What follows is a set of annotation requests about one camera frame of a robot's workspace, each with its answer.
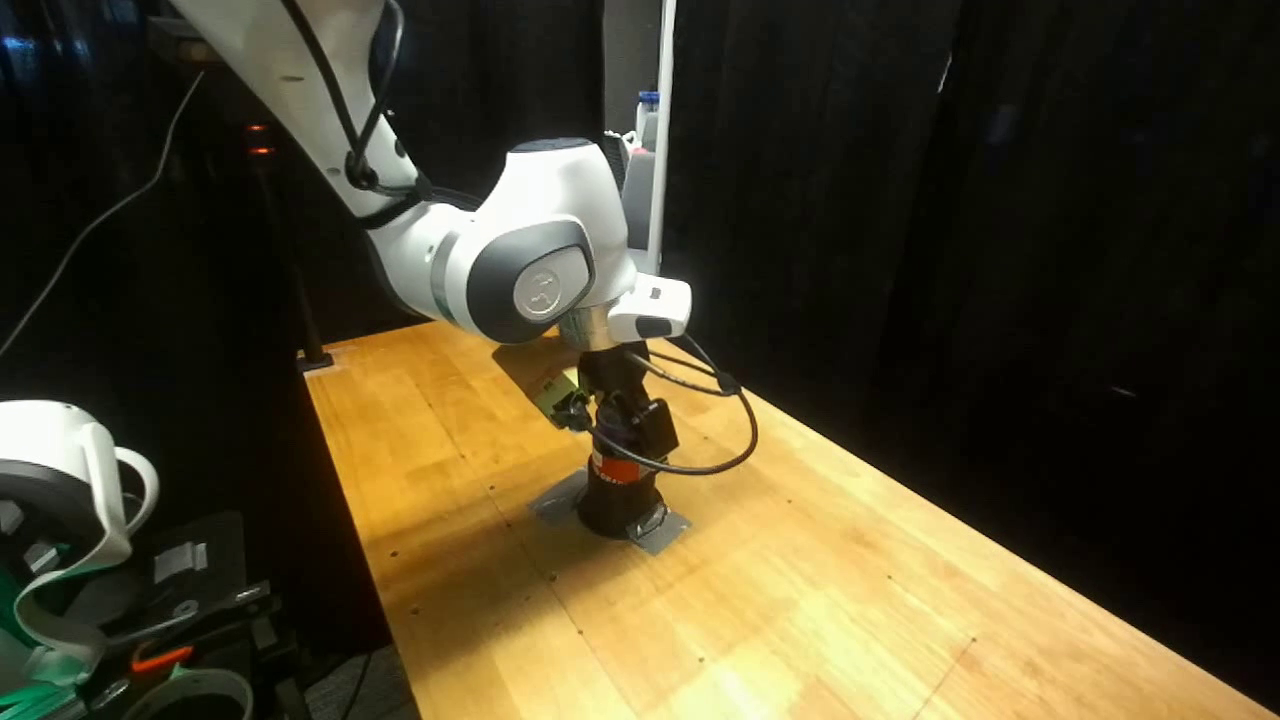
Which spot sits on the grey tape roll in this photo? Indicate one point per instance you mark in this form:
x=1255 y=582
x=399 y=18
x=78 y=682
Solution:
x=202 y=687

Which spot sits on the white headset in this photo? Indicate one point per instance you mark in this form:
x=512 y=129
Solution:
x=60 y=455

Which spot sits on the black tripod stand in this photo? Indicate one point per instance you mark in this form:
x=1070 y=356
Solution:
x=296 y=294

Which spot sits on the small white bottle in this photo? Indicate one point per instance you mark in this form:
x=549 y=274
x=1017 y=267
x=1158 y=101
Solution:
x=651 y=118

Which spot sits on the white vertical pole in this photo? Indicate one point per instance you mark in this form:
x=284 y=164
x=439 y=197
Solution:
x=664 y=55

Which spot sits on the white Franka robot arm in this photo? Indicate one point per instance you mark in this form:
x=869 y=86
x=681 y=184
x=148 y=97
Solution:
x=495 y=254

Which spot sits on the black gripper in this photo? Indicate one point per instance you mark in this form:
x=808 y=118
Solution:
x=617 y=383

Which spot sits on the black jar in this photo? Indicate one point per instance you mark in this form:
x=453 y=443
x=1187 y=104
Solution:
x=622 y=508

